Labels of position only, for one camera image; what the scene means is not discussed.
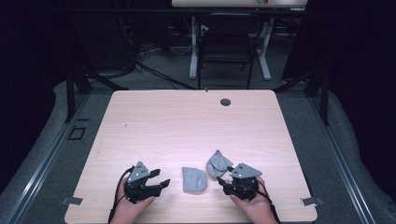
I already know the black chair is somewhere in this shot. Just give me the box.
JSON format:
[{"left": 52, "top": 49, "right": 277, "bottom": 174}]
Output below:
[{"left": 196, "top": 13, "right": 265, "bottom": 91}]

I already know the right hand-held gripper cable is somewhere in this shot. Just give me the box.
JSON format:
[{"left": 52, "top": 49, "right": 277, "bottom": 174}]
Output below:
[{"left": 255, "top": 178, "right": 282, "bottom": 224}]

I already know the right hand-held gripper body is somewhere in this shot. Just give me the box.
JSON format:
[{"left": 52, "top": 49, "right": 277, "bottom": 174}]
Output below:
[{"left": 223, "top": 161, "right": 263, "bottom": 202}]

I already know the black metal stand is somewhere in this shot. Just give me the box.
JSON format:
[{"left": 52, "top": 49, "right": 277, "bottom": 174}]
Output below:
[
  {"left": 64, "top": 65, "right": 129, "bottom": 124},
  {"left": 273, "top": 66, "right": 331, "bottom": 127}
]

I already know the bundle of black floor cables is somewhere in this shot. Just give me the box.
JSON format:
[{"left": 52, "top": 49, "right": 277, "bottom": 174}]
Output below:
[{"left": 115, "top": 12, "right": 198, "bottom": 91}]

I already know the grey sock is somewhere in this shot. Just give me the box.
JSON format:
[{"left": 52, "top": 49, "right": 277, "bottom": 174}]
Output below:
[
  {"left": 181, "top": 166, "right": 209, "bottom": 194},
  {"left": 205, "top": 149, "right": 234, "bottom": 179}
]

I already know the black tape square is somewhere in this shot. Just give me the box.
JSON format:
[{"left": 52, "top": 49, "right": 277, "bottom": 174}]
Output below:
[{"left": 66, "top": 125, "right": 88, "bottom": 141}]

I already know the hand-held gripper cable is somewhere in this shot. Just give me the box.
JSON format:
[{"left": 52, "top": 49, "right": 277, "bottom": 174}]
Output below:
[
  {"left": 255, "top": 178, "right": 282, "bottom": 224},
  {"left": 107, "top": 166, "right": 135, "bottom": 224}
]

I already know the grey table bracket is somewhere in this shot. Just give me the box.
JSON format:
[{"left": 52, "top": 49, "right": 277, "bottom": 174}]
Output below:
[
  {"left": 300, "top": 196, "right": 325, "bottom": 207},
  {"left": 61, "top": 196, "right": 84, "bottom": 206}
]

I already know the white desk leg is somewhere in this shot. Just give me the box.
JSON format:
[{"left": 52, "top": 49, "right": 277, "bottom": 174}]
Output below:
[
  {"left": 189, "top": 16, "right": 201, "bottom": 80},
  {"left": 257, "top": 18, "right": 273, "bottom": 82}
]

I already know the left hand-held gripper cable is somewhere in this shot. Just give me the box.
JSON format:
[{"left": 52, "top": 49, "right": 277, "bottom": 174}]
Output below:
[{"left": 107, "top": 166, "right": 135, "bottom": 224}]

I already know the person's left hand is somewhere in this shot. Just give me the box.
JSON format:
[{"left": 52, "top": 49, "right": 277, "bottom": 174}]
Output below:
[{"left": 109, "top": 176, "right": 156, "bottom": 224}]

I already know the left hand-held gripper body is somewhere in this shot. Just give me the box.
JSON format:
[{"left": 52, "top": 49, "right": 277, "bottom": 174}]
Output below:
[{"left": 123, "top": 161, "right": 163, "bottom": 205}]

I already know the person's right hand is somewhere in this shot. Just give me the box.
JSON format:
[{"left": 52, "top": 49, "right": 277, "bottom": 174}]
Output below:
[{"left": 229, "top": 175, "right": 278, "bottom": 224}]

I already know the aluminium floor rail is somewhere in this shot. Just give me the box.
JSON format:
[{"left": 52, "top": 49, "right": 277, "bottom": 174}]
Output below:
[
  {"left": 307, "top": 92, "right": 378, "bottom": 224},
  {"left": 5, "top": 92, "right": 92, "bottom": 224}
]

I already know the white desk top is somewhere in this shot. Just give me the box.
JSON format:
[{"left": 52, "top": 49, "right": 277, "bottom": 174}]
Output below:
[{"left": 171, "top": 0, "right": 309, "bottom": 8}]

